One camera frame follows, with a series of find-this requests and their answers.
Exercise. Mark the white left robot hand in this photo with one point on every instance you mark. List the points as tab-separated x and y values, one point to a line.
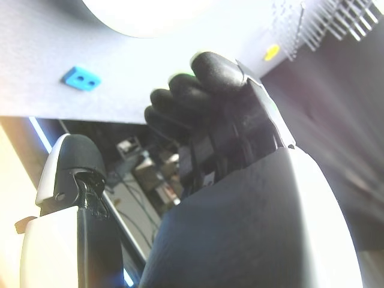
240	225

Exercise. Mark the white round plate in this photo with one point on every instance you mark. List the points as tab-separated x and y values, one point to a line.
144	18

